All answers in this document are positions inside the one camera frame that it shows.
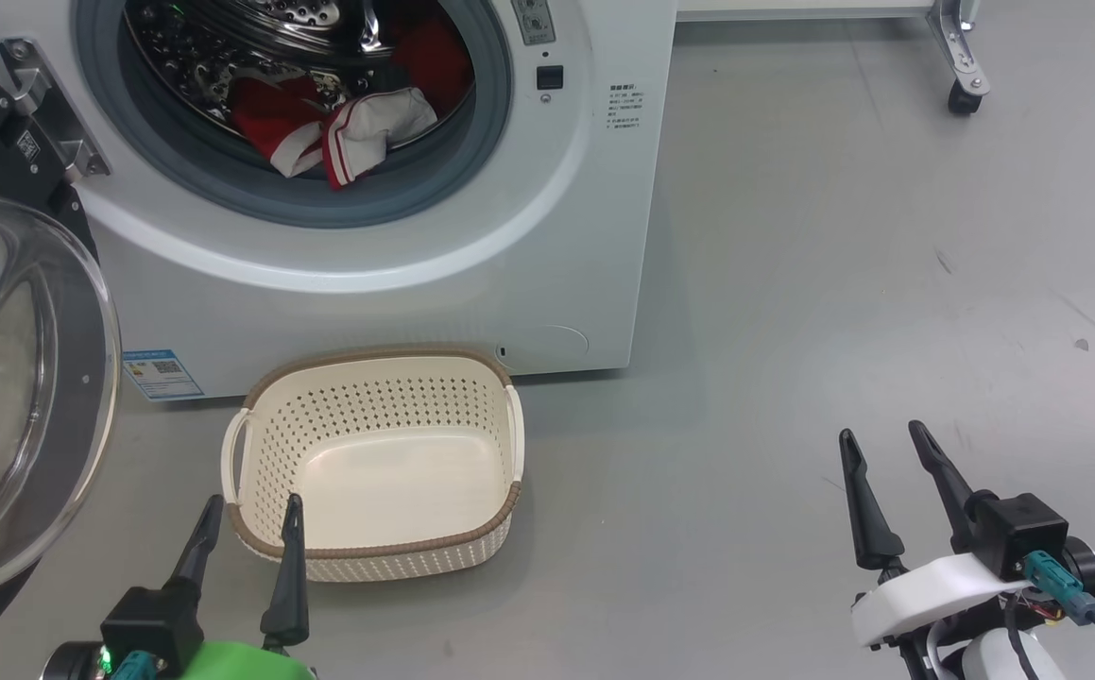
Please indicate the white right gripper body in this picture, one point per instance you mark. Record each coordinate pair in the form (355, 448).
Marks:
(925, 595)

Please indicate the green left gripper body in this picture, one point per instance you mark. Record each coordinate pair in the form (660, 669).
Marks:
(235, 661)

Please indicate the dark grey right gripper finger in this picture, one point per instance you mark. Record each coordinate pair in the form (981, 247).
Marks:
(949, 486)
(873, 529)

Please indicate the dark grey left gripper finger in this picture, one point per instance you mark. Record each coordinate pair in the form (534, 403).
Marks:
(290, 595)
(199, 552)

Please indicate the washing machine glass door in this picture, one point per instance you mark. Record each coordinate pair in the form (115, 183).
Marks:
(27, 397)

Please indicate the red garment white striped trim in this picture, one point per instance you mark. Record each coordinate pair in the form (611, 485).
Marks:
(358, 132)

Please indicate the red and white jersey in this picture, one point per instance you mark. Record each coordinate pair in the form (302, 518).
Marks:
(438, 57)

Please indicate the cream perforated basket brown rim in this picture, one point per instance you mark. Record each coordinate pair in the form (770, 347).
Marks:
(377, 482)

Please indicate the white front-load washing machine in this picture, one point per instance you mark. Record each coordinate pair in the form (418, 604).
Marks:
(367, 302)

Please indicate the metal door hinge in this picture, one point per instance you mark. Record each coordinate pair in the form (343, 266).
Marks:
(46, 109)

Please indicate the blue energy label sticker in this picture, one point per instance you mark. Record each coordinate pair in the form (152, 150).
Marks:
(162, 373)

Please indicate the metal leg with caster wheel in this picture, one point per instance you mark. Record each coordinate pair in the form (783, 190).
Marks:
(958, 52)

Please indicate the white panel board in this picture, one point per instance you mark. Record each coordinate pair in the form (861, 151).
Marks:
(793, 8)

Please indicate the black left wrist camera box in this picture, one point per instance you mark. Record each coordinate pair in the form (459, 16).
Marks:
(150, 623)

